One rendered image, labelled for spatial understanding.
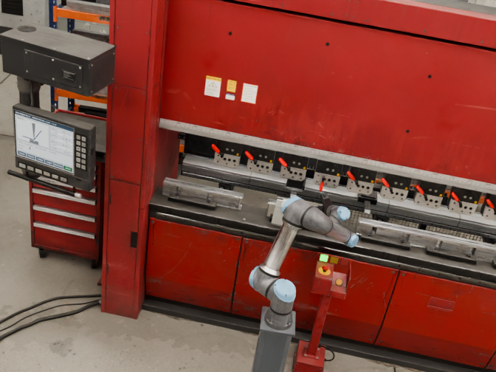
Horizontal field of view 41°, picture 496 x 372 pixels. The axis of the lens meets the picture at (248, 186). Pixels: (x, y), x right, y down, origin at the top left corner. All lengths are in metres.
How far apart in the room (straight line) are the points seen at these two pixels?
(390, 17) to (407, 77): 0.34
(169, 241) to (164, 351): 0.70
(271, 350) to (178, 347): 0.99
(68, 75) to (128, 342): 1.87
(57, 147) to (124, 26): 0.70
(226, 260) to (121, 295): 0.75
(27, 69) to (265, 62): 1.23
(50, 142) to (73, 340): 1.47
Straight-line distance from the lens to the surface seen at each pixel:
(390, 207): 4.29
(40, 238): 4.88
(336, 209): 3.69
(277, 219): 3.83
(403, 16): 3.51
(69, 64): 3.24
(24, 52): 3.37
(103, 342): 4.39
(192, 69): 3.73
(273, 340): 3.49
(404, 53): 3.58
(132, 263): 4.23
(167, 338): 4.42
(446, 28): 3.54
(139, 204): 3.96
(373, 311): 4.30
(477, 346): 4.51
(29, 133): 3.52
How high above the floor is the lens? 3.11
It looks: 31 degrees down
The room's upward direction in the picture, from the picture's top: 9 degrees clockwise
